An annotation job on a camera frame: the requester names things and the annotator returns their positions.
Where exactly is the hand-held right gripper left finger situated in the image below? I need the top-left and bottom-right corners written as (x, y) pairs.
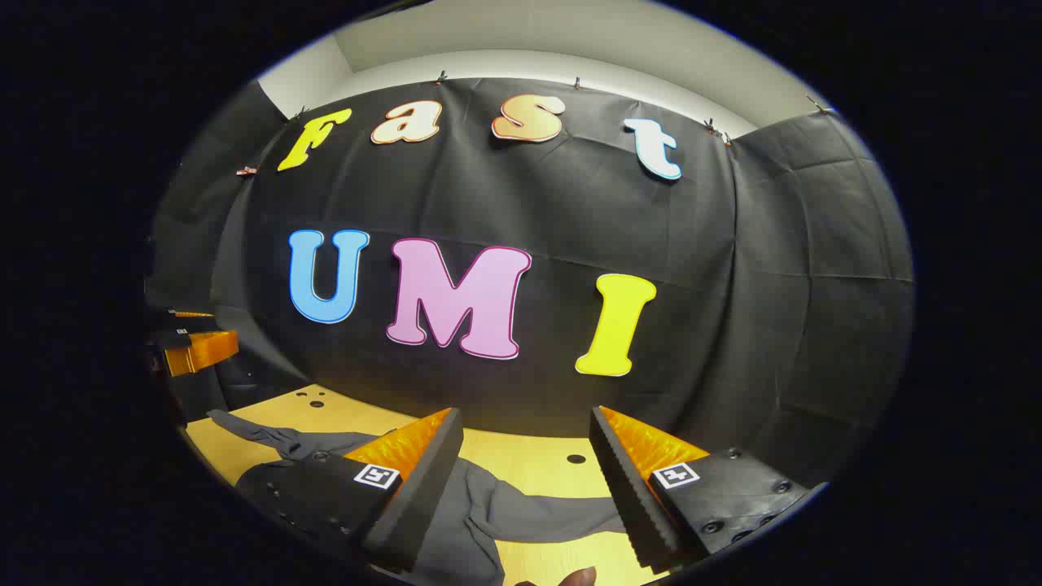
top-left (234, 407), bottom-right (465, 575)

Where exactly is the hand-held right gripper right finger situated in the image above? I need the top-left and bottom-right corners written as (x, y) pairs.
top-left (588, 405), bottom-right (815, 571)

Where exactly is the grey collared shirt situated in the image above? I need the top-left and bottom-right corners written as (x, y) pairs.
top-left (206, 409), bottom-right (652, 586)

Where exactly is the black backdrop cloth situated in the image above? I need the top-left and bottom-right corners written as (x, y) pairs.
top-left (145, 77), bottom-right (914, 489)

